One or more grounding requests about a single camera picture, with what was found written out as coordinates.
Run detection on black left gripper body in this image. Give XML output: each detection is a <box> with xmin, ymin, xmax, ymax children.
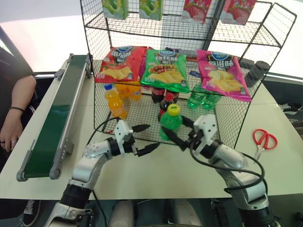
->
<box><xmin>122</xmin><ymin>132</ymin><xmax>139</xmax><ymax>157</ymax></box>

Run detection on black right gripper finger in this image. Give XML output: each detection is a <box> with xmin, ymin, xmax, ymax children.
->
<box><xmin>161</xmin><ymin>127</ymin><xmax>191</xmax><ymax>151</ymax></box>
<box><xmin>181</xmin><ymin>114</ymin><xmax>196</xmax><ymax>127</ymax></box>

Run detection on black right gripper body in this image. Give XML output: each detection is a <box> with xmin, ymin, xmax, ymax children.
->
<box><xmin>188</xmin><ymin>130</ymin><xmax>205</xmax><ymax>151</ymax></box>

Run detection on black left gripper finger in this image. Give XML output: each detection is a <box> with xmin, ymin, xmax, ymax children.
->
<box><xmin>136</xmin><ymin>142</ymin><xmax>161</xmax><ymax>157</ymax></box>
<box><xmin>131</xmin><ymin>124</ymin><xmax>151</xmax><ymax>133</ymax></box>

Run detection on green soda bottle yellow cap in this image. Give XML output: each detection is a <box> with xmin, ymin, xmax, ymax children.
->
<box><xmin>159</xmin><ymin>104</ymin><xmax>184</xmax><ymax>141</ymax></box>

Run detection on green conveyor belt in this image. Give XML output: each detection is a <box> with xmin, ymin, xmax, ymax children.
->
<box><xmin>16</xmin><ymin>53</ymin><xmax>94</xmax><ymax>183</ymax></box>

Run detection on person bare hand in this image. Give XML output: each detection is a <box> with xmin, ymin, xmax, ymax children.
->
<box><xmin>0</xmin><ymin>110</ymin><xmax>24</xmax><ymax>152</ymax></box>

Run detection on orange soda bottle blue cap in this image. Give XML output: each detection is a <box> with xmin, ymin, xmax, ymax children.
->
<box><xmin>103</xmin><ymin>83</ymin><xmax>128</xmax><ymax>120</ymax></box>

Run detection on green potato chips bag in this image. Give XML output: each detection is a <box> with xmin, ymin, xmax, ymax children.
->
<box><xmin>140</xmin><ymin>48</ymin><xmax>191</xmax><ymax>94</ymax></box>

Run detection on pink potato chips bag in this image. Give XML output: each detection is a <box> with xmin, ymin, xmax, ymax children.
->
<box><xmin>196</xmin><ymin>49</ymin><xmax>252</xmax><ymax>103</ymax></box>

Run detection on purple chips bag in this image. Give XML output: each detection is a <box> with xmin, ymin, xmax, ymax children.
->
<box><xmin>139</xmin><ymin>56</ymin><xmax>147</xmax><ymax>78</ymax></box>

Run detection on red potato chips bag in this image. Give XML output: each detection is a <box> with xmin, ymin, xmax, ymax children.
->
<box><xmin>98</xmin><ymin>45</ymin><xmax>148</xmax><ymax>83</ymax></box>

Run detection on grey rounded shape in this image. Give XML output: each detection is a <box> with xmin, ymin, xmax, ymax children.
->
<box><xmin>169</xmin><ymin>200</ymin><xmax>203</xmax><ymax>227</ymax></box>
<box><xmin>108</xmin><ymin>200</ymin><xmax>134</xmax><ymax>227</ymax></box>

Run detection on black cylindrical roll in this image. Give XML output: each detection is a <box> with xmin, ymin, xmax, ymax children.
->
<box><xmin>244</xmin><ymin>61</ymin><xmax>271</xmax><ymax>88</ymax></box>

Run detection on black white-print shoe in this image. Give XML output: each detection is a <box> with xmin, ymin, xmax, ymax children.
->
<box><xmin>276</xmin><ymin>101</ymin><xmax>303</xmax><ymax>136</ymax></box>

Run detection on red strawberry drink carton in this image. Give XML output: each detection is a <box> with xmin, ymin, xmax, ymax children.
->
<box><xmin>181</xmin><ymin>0</ymin><xmax>210</xmax><ymax>25</ymax></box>
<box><xmin>220</xmin><ymin>0</ymin><xmax>258</xmax><ymax>26</ymax></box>

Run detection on black white-laced sneaker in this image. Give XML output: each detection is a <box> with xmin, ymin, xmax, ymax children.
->
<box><xmin>22</xmin><ymin>200</ymin><xmax>42</xmax><ymax>227</ymax></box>

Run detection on person black clothed body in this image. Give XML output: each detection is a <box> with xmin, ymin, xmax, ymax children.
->
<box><xmin>0</xmin><ymin>25</ymin><xmax>45</xmax><ymax>213</ymax></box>

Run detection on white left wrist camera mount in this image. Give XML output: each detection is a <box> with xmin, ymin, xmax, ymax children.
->
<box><xmin>113</xmin><ymin>120</ymin><xmax>134</xmax><ymax>156</ymax></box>

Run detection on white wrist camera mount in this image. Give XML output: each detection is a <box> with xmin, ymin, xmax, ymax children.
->
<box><xmin>193</xmin><ymin>114</ymin><xmax>220</xmax><ymax>153</ymax></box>
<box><xmin>113</xmin><ymin>120</ymin><xmax>134</xmax><ymax>156</ymax></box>

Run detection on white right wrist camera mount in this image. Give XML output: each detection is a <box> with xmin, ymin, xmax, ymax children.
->
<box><xmin>193</xmin><ymin>114</ymin><xmax>220</xmax><ymax>153</ymax></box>

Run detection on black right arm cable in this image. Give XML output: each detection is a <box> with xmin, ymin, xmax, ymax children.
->
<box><xmin>189</xmin><ymin>143</ymin><xmax>269</xmax><ymax>197</ymax></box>

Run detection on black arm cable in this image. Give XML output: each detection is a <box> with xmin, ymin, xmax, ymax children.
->
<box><xmin>85</xmin><ymin>116</ymin><xmax>122</xmax><ymax>148</ymax></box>
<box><xmin>189</xmin><ymin>143</ymin><xmax>269</xmax><ymax>197</ymax></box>

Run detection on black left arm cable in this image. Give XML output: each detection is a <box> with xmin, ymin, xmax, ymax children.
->
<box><xmin>85</xmin><ymin>116</ymin><xmax>122</xmax><ymax>148</ymax></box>

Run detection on black wire mesh rack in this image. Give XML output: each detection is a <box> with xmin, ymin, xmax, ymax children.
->
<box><xmin>80</xmin><ymin>0</ymin><xmax>298</xmax><ymax>150</ymax></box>

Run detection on red handled scissors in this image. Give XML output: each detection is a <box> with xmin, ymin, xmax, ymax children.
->
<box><xmin>252</xmin><ymin>129</ymin><xmax>278</xmax><ymax>164</ymax></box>

